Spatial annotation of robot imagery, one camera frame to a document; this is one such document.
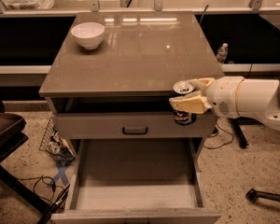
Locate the white ceramic bowl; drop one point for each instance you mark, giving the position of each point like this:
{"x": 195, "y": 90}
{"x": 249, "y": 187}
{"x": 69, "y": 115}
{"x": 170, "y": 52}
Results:
{"x": 89, "y": 35}

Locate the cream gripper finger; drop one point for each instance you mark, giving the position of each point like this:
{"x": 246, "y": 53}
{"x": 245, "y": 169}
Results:
{"x": 201, "y": 84}
{"x": 195, "y": 103}

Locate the pepsi can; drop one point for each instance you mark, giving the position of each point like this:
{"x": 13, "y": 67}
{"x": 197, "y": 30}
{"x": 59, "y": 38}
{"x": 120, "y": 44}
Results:
{"x": 183, "y": 118}

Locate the black chair leg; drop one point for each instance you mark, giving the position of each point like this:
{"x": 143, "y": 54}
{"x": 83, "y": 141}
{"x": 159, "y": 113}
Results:
{"x": 253, "y": 195}

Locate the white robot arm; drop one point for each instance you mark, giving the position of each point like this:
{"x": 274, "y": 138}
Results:
{"x": 259, "y": 99}

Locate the wire mesh basket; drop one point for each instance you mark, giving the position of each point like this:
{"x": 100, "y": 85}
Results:
{"x": 56, "y": 147}

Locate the black table leg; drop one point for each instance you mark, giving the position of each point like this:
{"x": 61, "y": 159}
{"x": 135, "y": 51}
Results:
{"x": 239, "y": 134}

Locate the black cart on left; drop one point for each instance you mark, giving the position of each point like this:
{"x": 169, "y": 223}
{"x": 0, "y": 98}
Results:
{"x": 12, "y": 137}

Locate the grey drawer cabinet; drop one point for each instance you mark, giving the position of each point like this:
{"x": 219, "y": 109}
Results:
{"x": 142, "y": 56}

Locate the clear plastic water bottle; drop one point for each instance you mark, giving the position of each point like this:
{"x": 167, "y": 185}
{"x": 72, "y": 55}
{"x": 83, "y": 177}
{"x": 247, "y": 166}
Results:
{"x": 222, "y": 53}

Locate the black drawer handle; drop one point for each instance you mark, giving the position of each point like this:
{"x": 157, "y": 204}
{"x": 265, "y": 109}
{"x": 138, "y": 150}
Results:
{"x": 135, "y": 130}

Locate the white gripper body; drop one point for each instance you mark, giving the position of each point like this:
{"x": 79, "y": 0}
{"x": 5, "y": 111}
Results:
{"x": 223, "y": 94}

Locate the blue tape cross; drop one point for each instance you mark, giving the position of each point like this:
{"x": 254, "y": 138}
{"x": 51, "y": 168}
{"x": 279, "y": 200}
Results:
{"x": 61, "y": 174}

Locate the open middle drawer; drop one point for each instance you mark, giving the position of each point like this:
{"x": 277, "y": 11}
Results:
{"x": 138, "y": 181}

